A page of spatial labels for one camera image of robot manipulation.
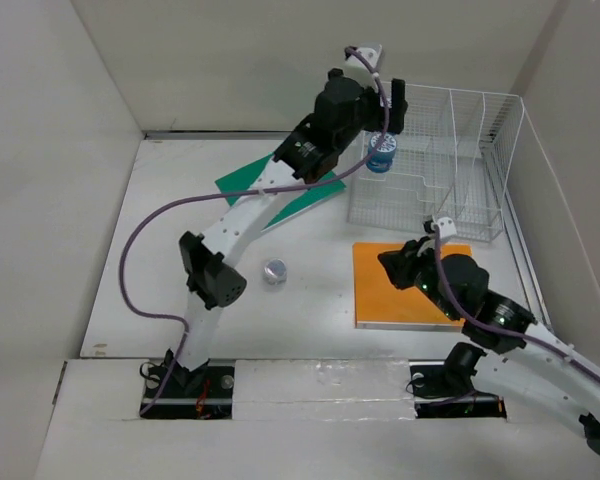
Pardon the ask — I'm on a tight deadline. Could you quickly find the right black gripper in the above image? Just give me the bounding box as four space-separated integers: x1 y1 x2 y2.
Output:
376 235 460 321

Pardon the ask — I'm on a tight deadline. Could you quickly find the orange notebook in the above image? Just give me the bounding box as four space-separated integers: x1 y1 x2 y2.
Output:
352 242 464 331

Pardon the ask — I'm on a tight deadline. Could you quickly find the blue tape roll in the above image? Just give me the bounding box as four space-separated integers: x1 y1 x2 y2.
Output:
366 132 398 174

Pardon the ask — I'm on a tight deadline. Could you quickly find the small clear tape roll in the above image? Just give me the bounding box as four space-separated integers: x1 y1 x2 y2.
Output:
263 258 288 285

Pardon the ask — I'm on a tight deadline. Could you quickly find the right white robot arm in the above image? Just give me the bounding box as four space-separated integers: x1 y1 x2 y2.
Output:
378 237 600 456

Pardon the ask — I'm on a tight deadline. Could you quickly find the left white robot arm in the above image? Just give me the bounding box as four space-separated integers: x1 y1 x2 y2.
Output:
168 69 408 397

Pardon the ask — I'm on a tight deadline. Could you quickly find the green notebook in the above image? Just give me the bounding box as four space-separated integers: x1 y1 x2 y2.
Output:
215 154 346 232

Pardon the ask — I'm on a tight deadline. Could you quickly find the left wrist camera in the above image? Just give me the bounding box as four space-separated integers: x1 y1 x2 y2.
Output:
343 43 384 78

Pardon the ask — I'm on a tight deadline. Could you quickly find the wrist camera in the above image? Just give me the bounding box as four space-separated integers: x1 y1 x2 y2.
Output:
423 216 457 242
343 43 384 78

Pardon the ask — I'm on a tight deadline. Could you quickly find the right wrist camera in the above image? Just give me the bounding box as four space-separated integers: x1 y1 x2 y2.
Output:
423 216 457 242

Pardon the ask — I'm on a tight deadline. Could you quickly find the white wire rack organizer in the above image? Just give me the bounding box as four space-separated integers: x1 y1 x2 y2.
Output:
348 84 525 242

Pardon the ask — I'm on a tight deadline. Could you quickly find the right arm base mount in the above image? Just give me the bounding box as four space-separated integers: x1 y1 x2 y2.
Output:
405 364 507 420

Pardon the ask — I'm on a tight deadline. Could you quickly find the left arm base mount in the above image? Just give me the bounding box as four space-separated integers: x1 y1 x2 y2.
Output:
139 350 235 420

